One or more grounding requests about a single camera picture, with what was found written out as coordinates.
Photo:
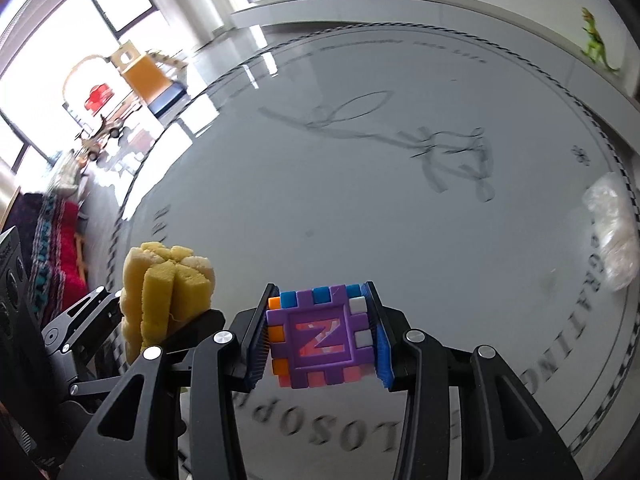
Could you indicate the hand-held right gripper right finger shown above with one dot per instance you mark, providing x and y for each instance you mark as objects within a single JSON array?
[{"x": 382, "y": 355}]

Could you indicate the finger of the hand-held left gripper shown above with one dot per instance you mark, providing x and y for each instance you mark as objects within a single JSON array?
[
  {"x": 80, "y": 322},
  {"x": 205, "y": 320}
]

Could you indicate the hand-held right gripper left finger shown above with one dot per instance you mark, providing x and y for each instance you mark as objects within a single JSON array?
[{"x": 257, "y": 340}]

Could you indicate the yellow sponge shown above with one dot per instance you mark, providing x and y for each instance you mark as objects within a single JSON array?
[{"x": 165, "y": 300}]

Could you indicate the purple foam puzzle cube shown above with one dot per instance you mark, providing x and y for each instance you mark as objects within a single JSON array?
[{"x": 320, "y": 340}]

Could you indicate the striped patterned blanket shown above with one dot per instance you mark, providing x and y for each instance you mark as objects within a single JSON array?
[{"x": 55, "y": 260}]

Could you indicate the pale cloth bundle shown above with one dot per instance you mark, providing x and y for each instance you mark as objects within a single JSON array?
[{"x": 67, "y": 175}]

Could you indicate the wooden toy vehicle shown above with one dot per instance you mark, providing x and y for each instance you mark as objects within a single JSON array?
[{"x": 100, "y": 137}]

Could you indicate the red toy car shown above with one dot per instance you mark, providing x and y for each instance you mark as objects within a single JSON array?
[{"x": 97, "y": 97}]

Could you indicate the yellow slide with blue base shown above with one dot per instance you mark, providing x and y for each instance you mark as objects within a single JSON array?
[{"x": 145, "y": 77}]

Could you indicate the clear plastic wrap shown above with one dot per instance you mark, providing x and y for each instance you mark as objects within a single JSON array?
[{"x": 612, "y": 230}]

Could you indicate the green toy dinosaur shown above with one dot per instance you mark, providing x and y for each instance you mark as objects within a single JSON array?
[{"x": 596, "y": 45}]

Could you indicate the wooden sofa frame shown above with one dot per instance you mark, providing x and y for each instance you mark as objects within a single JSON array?
[{"x": 81, "y": 260}]

